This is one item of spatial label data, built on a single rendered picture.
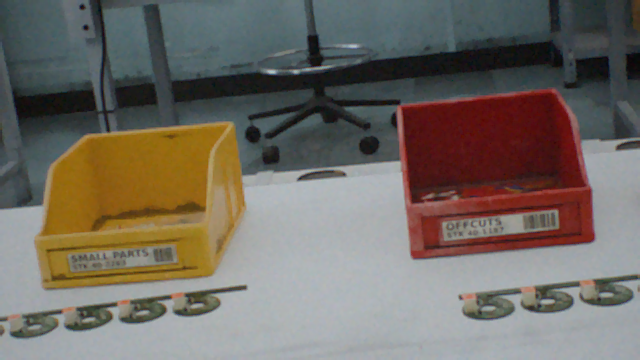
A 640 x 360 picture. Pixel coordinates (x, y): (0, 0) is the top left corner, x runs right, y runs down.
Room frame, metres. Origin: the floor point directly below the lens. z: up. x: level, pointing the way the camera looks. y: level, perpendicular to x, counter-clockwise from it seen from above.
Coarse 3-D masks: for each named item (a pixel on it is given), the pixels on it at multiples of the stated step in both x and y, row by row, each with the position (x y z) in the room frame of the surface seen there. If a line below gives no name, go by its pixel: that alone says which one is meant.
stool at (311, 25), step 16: (304, 0) 3.83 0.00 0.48; (304, 48) 4.03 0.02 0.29; (320, 48) 4.03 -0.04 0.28; (336, 48) 4.02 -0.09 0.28; (352, 48) 3.98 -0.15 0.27; (368, 48) 3.90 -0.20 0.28; (256, 64) 3.84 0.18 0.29; (320, 64) 3.83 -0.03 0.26; (336, 64) 3.65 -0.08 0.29; (352, 64) 3.67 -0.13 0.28; (320, 80) 3.82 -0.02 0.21; (320, 96) 3.82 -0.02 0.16; (256, 112) 3.94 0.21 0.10; (272, 112) 3.90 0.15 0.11; (288, 112) 3.87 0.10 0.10; (304, 112) 3.75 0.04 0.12; (336, 112) 3.73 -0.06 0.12; (256, 128) 3.94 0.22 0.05; (272, 128) 3.67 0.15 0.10; (288, 128) 3.69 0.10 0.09; (368, 128) 3.61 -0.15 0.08; (272, 160) 3.62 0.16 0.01
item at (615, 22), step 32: (128, 0) 2.71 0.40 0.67; (160, 0) 2.70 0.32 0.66; (608, 0) 3.19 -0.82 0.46; (96, 32) 2.72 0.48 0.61; (160, 32) 3.32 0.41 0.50; (608, 32) 3.20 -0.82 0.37; (96, 64) 2.72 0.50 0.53; (160, 64) 3.31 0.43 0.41; (96, 96) 2.72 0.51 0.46; (160, 96) 3.32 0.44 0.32
